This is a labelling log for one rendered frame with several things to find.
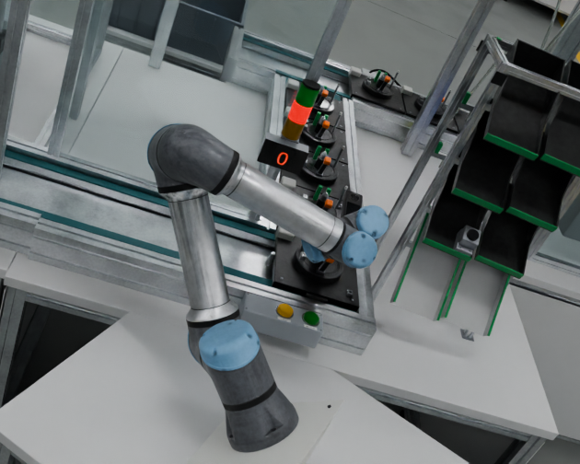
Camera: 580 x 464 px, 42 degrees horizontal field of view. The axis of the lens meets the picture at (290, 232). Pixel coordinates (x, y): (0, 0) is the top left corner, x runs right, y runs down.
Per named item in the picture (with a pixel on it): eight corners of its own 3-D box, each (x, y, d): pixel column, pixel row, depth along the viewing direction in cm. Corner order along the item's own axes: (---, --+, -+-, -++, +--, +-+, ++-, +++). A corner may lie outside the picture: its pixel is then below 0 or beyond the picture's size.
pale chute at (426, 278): (434, 321, 205) (438, 320, 201) (388, 302, 204) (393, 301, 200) (468, 227, 211) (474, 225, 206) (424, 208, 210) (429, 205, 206)
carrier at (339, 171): (349, 208, 243) (365, 176, 236) (278, 184, 239) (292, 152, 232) (346, 168, 263) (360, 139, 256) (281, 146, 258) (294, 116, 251)
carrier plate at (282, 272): (356, 312, 202) (359, 307, 201) (271, 286, 198) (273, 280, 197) (353, 257, 222) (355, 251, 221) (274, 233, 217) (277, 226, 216)
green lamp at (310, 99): (313, 110, 192) (320, 93, 189) (295, 103, 191) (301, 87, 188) (313, 101, 196) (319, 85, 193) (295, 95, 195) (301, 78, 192)
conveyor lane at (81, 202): (343, 335, 207) (358, 309, 202) (35, 244, 192) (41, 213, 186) (340, 270, 231) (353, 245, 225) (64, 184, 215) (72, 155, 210)
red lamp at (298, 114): (306, 126, 195) (313, 110, 192) (287, 120, 194) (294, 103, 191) (306, 117, 199) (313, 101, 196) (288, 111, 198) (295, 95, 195)
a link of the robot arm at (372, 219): (350, 211, 168) (383, 197, 170) (335, 219, 179) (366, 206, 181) (364, 244, 168) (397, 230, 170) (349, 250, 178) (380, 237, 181)
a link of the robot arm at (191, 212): (206, 388, 158) (150, 129, 148) (191, 368, 172) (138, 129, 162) (261, 372, 162) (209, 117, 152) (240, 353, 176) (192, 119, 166)
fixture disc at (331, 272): (342, 289, 204) (344, 284, 203) (292, 274, 202) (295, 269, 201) (340, 258, 216) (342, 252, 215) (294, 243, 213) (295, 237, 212)
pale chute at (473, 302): (483, 336, 208) (489, 336, 203) (439, 318, 207) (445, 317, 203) (516, 243, 213) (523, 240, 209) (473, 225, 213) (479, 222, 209)
